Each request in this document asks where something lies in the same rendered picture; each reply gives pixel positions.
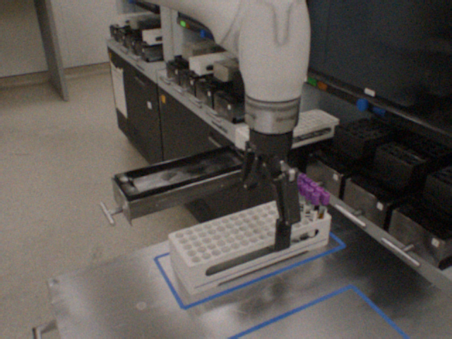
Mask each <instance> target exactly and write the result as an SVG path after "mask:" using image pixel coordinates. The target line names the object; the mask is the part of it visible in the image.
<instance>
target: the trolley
mask: <svg viewBox="0 0 452 339"><path fill-rule="evenodd" d="M326 213H327V214H329V215H330V216H331V223H330V229H329V235H328V243H327V244H326V245H324V246H320V247H319V248H316V249H313V250H311V251H307V250H306V251H303V252H302V253H299V254H296V255H294V256H291V257H288V258H285V259H283V260H281V261H278V262H275V263H272V264H270V265H266V266H262V267H260V268H257V269H255V270H252V271H250V272H248V273H245V274H242V275H239V276H237V277H234V278H231V279H229V280H226V281H223V282H220V283H218V285H217V286H215V287H212V288H209V289H208V290H205V291H202V292H199V293H197V294H194V295H191V294H189V292H188V291H187V289H186V288H185V286H184V284H183V282H182V281H181V279H180V278H179V276H178V275H177V272H176V271H175V269H174V268H173V266H172V265H171V263H170V249H169V241H168V240H167V241H165V242H161V243H159V244H155V245H152V246H148V247H146V248H143V249H139V250H137V251H132V252H130V253H127V254H124V255H121V256H117V257H114V258H111V259H108V260H106V261H102V262H99V263H95V264H93V265H90V266H86V267H83V268H79V269H77V270H73V271H70V272H67V273H64V274H61V275H57V276H54V277H52V278H48V279H46V284H47V289H48V293H49V298H50V301H51V305H52V310H53V313H54V320H52V321H48V322H46V323H44V324H41V325H38V326H36V327H34V328H32V335H33V339H42V334H44V333H48V332H50V331H54V330H56V329H57V331H58V334H59V339H452V299H451V298H450V297H449V296H448V295H446V294H445V293H444V292H442V291H441V290H440V289H439V288H437V287H436V286H435V285H433V284H432V283H431V282H429V281H428V280H427V279H426V278H425V277H423V276H422V275H421V274H419V273H418V272H417V271H416V270H415V269H413V268H412V267H410V266H409V265H408V264H406V262H404V261H403V260H402V259H400V258H399V257H398V256H396V255H395V254H394V253H393V252H392V251H390V250H389V249H387V248H386V247H385V246H384V245H383V244H381V243H380V242H379V241H377V240H376V239H375V238H373V237H372V236H371V235H370V234H368V233H367V232H366V231H364V230H363V229H362V228H361V227H360V226H358V225H357V224H356V223H354V222H353V221H352V220H351V219H350V218H348V217H347V216H345V215H344V214H342V213H341V212H340V211H339V210H338V209H336V208H335V207H334V206H332V205H331V204H330V203H329V204H328V207H327V211H326Z"/></svg>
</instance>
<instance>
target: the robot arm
mask: <svg viewBox="0 0 452 339"><path fill-rule="evenodd" d="M144 1H148V2H150V3H154V4H157V5H160V6H164V7H167V8H171V9H174V10H176V11H179V12H181V13H184V14H186V15H188V16H191V17H192V18H195V19H196V20H198V21H200V22H202V23H203V24H204V25H206V26H207V27H208V28H209V30H210V31H211V32H212V34H213V37H214V39H215V43H216V44H218V45H220V46H221V47H223V48H224V49H226V50H227V51H228V52H229V53H231V54H232V55H234V56H235V57H237V58H238V60H239V67H240V71H241V72H242V77H243V79H244V84H245V92H246V94H245V123H246V124H247V125H248V126H249V140H248V141H245V154H244V160H243V164H242V170H241V174H240V181H241V182H244V183H245V184H244V187H245V189H246V210H248V209H252V208H255V207H257V206H260V196H261V188H260V187H259V186H260V183H259V182H260V180H261V178H262V176H263V174H265V175H266V176H267V180H268V184H269V185H271V186H272V190H273V195H274V198H275V204H276V207H277V210H278V215H279V218H276V219H275V246H274V251H275V252H276V253H278V252H280V251H284V250H286V249H289V248H290V242H291V235H292V225H293V224H296V223H298V222H301V215H300V205H299V188H298V176H299V170H298V168H297V167H294V168H291V167H289V166H288V163H287V154H288V152H289V151H290V150H291V148H292V146H293V138H294V128H296V127H297V125H298V123H299V112H300V103H301V100H302V96H301V94H302V84H303V82H304V79H305V77H306V74H307V66H308V61H309V43H310V26H309V12H308V8H307V3H306V1H305V0H144ZM247 173H248V174H247ZM278 176H280V178H279V179H273V178H274V177H278ZM255 186H257V187H255Z"/></svg>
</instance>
